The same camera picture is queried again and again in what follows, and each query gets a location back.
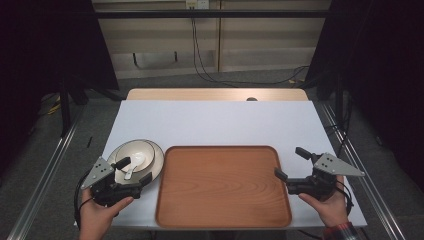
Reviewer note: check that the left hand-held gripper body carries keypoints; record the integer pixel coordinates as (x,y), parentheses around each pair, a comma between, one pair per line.
(100,173)

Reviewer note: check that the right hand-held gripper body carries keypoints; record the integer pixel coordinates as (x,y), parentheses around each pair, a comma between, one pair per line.
(325,181)

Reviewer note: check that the white ceramic spoon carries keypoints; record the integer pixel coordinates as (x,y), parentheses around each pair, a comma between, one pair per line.
(137,160)

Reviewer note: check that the cream ceramic bowl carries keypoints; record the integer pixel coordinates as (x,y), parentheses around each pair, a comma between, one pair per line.
(133,150)

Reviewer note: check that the cream ceramic plate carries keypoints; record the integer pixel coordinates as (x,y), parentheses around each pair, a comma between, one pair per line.
(159,160)

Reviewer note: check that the person's right hand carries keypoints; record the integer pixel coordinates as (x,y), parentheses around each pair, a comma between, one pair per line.
(331,210)

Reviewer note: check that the person's left hand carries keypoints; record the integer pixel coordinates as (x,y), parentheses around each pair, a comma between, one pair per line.
(96,216)

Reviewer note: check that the small black stick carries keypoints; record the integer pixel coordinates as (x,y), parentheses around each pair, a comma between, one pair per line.
(89,141)

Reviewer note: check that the person's red plaid sleeve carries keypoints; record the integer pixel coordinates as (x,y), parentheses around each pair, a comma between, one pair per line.
(341,231)

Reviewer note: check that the brown wooden tray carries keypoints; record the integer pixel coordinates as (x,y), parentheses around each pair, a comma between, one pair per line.
(220,186)

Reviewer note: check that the dark round table grommet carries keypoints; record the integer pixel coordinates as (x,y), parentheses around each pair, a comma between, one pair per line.
(251,99)

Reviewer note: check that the white table board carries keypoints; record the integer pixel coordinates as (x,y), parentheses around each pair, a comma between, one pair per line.
(216,123)

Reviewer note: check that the light wooden table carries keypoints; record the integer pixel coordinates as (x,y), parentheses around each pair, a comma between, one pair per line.
(200,94)

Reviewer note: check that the black curtain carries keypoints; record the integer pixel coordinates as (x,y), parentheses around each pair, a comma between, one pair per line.
(383,66)
(43,50)

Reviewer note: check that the black horizontal bar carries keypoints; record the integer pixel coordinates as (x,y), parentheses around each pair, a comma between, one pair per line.
(213,14)

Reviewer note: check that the aluminium floor rail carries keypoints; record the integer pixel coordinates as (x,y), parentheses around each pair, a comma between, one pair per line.
(370,186)
(43,176)

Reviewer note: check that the black stand post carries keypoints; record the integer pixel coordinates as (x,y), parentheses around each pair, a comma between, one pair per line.
(339,100)
(65,110)

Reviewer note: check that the white wall socket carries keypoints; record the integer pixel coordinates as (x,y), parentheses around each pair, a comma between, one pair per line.
(197,4)

